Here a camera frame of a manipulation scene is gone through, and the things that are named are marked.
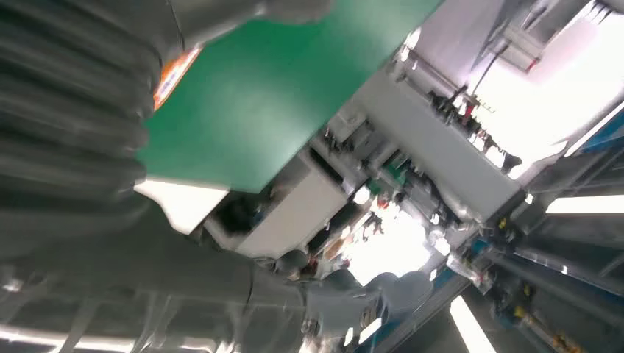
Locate grey metal rack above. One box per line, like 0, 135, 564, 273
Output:
487, 19, 545, 74

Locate white cabinet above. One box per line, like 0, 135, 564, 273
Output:
233, 151, 348, 259

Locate white desk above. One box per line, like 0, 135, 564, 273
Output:
134, 177, 230, 236

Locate long ceiling light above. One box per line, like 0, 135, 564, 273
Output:
448, 296, 498, 353
545, 194, 624, 215

